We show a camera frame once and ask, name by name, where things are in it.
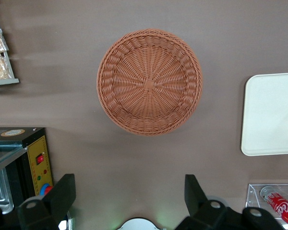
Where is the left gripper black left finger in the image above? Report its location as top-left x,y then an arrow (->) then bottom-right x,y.
16,173 -> 77,230

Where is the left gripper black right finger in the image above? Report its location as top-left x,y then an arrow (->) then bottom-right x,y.
175,174 -> 240,230

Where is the cream plastic tray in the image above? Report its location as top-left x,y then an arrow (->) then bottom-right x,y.
241,72 -> 288,157

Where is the round brown wicker basket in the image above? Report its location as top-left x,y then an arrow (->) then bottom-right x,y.
96,28 -> 204,137

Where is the black food warmer machine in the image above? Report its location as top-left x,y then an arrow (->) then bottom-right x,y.
0,126 -> 54,230

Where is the clear acrylic bottle rack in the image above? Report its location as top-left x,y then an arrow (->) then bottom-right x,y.
245,183 -> 288,230

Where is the steel warmer pan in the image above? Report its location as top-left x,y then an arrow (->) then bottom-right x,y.
0,155 -> 14,215

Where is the red cola bottle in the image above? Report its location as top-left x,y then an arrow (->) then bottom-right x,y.
260,185 -> 288,228

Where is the grey wire rack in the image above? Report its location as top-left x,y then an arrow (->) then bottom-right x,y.
0,0 -> 20,87

